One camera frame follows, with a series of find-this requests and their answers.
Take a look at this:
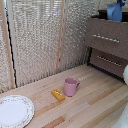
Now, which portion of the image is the silver bar handle long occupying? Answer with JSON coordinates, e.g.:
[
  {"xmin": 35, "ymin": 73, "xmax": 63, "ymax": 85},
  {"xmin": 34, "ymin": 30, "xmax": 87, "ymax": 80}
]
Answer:
[{"xmin": 91, "ymin": 33, "xmax": 121, "ymax": 44}]

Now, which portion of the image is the blue mug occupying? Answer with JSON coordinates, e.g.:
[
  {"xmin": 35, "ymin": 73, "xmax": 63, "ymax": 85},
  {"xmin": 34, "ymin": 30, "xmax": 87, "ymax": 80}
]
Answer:
[{"xmin": 106, "ymin": 0, "xmax": 125, "ymax": 23}]

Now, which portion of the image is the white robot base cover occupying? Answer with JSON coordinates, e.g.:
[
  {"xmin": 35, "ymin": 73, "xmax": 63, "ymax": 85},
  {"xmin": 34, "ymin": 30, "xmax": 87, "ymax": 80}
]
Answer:
[{"xmin": 111, "ymin": 105, "xmax": 128, "ymax": 128}]

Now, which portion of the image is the brown drawer closed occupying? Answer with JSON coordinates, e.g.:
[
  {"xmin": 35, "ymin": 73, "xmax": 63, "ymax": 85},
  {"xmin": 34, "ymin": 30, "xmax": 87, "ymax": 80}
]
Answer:
[{"xmin": 88, "ymin": 48, "xmax": 128, "ymax": 81}]

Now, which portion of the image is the dark wooden drawer cabinet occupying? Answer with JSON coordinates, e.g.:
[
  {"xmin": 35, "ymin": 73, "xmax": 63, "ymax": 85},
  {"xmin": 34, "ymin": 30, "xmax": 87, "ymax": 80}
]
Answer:
[{"xmin": 83, "ymin": 9, "xmax": 128, "ymax": 82}]

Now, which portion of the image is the pink mug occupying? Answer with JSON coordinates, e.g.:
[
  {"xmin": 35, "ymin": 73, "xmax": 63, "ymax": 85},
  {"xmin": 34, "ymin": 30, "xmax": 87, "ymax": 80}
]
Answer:
[{"xmin": 63, "ymin": 77, "xmax": 81, "ymax": 98}]

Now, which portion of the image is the yellow rectangular block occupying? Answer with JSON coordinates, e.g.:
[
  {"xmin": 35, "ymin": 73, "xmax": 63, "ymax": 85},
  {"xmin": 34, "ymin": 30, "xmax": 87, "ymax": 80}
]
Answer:
[{"xmin": 50, "ymin": 89, "xmax": 67, "ymax": 102}]

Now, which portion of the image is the white plate patterned rim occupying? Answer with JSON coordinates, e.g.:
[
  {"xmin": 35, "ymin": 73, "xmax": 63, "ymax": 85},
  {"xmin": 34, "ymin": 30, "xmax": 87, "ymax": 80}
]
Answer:
[{"xmin": 0, "ymin": 94, "xmax": 36, "ymax": 128}]

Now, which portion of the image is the silver bar handle short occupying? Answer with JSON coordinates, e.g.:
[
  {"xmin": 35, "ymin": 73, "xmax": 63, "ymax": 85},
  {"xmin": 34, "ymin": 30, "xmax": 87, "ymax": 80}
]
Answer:
[{"xmin": 96, "ymin": 55, "xmax": 123, "ymax": 68}]

